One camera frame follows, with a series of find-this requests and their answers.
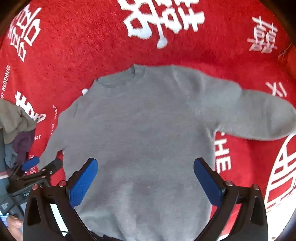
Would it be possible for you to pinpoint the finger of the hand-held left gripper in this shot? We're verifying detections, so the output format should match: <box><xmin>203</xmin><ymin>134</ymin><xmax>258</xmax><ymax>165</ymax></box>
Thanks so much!
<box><xmin>32</xmin><ymin>159</ymin><xmax>63</xmax><ymax>183</ymax></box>
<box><xmin>9</xmin><ymin>156</ymin><xmax>40</xmax><ymax>180</ymax></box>

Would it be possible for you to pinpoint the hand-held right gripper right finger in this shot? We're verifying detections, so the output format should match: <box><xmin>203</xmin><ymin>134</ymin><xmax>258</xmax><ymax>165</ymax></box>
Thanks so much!
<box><xmin>194</xmin><ymin>158</ymin><xmax>269</xmax><ymax>241</ymax></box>

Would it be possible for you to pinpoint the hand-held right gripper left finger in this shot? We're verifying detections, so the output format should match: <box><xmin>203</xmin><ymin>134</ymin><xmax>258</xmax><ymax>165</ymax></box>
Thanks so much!
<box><xmin>22</xmin><ymin>158</ymin><xmax>100</xmax><ymax>241</ymax></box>

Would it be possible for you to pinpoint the grey sweater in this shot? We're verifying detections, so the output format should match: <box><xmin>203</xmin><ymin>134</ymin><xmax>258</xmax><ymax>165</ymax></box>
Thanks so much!
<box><xmin>38</xmin><ymin>64</ymin><xmax>296</xmax><ymax>241</ymax></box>

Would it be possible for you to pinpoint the dark purple cloth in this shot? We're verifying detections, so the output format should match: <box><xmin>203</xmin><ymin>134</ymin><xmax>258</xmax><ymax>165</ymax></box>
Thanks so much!
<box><xmin>13</xmin><ymin>129</ymin><xmax>36</xmax><ymax>163</ymax></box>

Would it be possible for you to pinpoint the blue grey cloth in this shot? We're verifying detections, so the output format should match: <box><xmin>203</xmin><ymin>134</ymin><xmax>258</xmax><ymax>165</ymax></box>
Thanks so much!
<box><xmin>0</xmin><ymin>130</ymin><xmax>19</xmax><ymax>168</ymax></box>

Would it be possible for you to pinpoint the olive grey cloth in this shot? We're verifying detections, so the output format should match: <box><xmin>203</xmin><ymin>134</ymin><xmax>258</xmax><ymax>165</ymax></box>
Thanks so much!
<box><xmin>0</xmin><ymin>99</ymin><xmax>38</xmax><ymax>144</ymax></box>

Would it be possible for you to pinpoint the red printed blanket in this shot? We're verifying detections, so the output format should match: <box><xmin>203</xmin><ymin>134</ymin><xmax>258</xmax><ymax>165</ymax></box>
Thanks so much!
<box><xmin>0</xmin><ymin>0</ymin><xmax>296</xmax><ymax>241</ymax></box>

